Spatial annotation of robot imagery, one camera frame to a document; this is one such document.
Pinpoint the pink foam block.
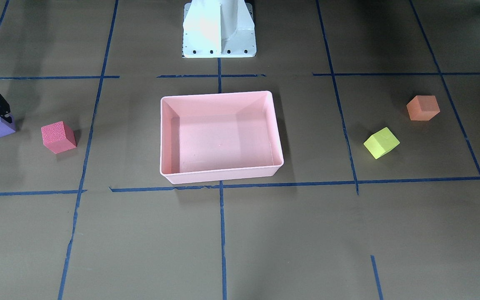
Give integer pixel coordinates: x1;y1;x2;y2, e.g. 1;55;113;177
41;121;77;154

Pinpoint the yellow foam block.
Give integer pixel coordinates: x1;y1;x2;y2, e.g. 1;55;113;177
363;127;400;159

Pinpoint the pink plastic bin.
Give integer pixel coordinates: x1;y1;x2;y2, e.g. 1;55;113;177
160;90;284;184

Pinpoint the orange foam block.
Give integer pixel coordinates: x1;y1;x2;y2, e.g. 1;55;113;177
406;95;440;121

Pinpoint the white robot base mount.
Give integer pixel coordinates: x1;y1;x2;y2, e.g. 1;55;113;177
182;0;257;58

